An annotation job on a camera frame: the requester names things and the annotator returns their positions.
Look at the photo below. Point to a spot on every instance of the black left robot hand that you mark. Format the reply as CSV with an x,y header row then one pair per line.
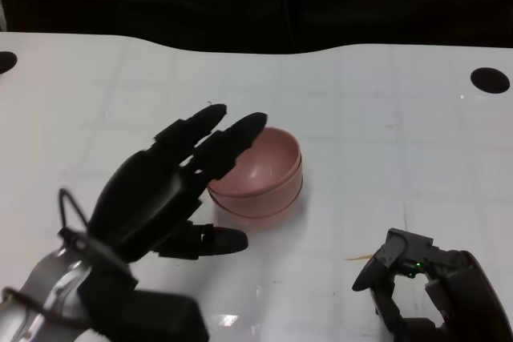
x,y
140,198

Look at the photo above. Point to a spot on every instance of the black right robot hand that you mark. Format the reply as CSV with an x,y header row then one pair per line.
x,y
473,286

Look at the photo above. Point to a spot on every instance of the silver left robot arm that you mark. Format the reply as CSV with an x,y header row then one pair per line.
x,y
48,278

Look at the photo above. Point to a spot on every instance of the white panel edge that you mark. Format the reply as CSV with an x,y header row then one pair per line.
x,y
2,13

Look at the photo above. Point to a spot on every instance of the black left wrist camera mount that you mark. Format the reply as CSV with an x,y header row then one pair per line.
x,y
160,318

